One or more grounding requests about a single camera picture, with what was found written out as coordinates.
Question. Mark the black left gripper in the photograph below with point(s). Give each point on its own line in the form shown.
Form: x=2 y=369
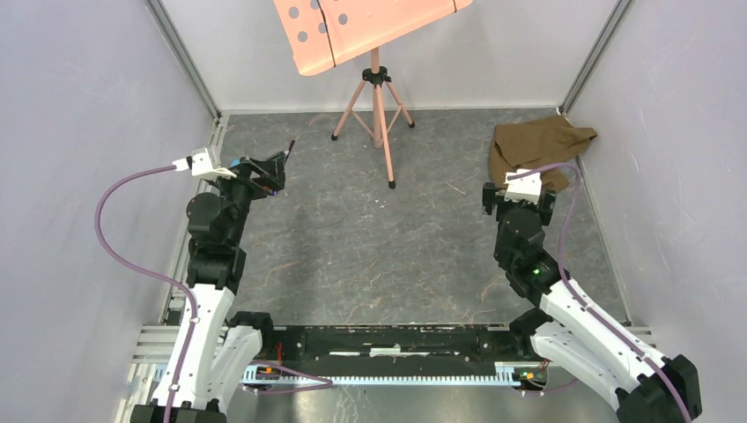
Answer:
x=270 y=172

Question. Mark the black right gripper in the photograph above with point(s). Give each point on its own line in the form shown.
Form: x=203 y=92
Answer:
x=491 y=196

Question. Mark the brown cloth napkin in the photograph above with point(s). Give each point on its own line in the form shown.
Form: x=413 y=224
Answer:
x=533 y=144

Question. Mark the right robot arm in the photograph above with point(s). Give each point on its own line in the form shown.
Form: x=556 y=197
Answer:
x=569 y=329

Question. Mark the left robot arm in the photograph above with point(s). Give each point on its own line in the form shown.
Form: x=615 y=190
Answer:
x=212 y=352

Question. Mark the pink music stand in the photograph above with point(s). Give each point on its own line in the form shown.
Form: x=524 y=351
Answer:
x=326 y=34

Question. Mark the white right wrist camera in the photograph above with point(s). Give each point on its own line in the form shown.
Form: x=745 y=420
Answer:
x=523 y=185

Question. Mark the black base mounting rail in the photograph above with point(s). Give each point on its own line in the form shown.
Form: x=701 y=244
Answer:
x=396 y=350

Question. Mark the white toothed cable strip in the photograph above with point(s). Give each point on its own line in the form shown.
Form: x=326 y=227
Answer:
x=503 y=376

